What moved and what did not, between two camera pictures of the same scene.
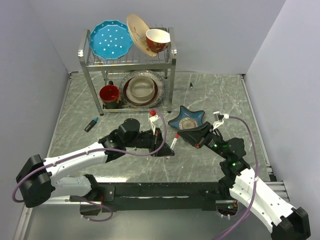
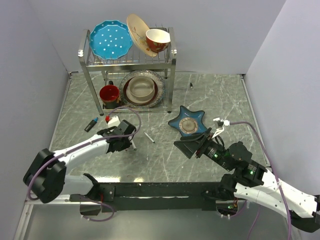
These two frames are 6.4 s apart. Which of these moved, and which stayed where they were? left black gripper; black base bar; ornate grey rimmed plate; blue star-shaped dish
Moved: left black gripper
Stayed: black base bar; blue star-shaped dish; ornate grey rimmed plate
